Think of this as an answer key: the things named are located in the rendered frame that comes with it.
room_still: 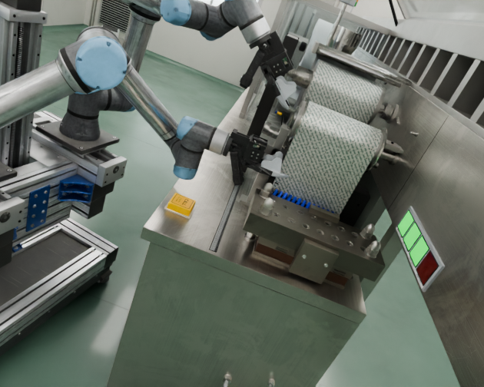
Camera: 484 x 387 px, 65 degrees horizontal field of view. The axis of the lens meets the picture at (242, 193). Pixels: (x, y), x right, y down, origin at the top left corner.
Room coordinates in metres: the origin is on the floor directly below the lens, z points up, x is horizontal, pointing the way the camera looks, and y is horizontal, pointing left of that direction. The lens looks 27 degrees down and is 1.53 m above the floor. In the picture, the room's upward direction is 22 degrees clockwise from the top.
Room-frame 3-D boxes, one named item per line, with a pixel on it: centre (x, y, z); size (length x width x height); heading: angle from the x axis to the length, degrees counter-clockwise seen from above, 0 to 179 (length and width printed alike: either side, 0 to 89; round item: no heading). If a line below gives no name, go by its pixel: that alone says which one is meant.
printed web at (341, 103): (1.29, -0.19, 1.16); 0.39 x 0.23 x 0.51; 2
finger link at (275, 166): (1.07, -0.06, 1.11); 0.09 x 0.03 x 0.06; 83
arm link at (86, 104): (1.36, 0.69, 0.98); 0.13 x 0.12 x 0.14; 143
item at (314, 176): (1.10, -0.20, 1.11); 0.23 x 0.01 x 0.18; 92
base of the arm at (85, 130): (1.35, 0.70, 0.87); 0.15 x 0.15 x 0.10
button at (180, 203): (0.99, 0.16, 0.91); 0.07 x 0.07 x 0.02; 2
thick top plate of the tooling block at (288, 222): (0.98, -0.24, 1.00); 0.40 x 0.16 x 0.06; 92
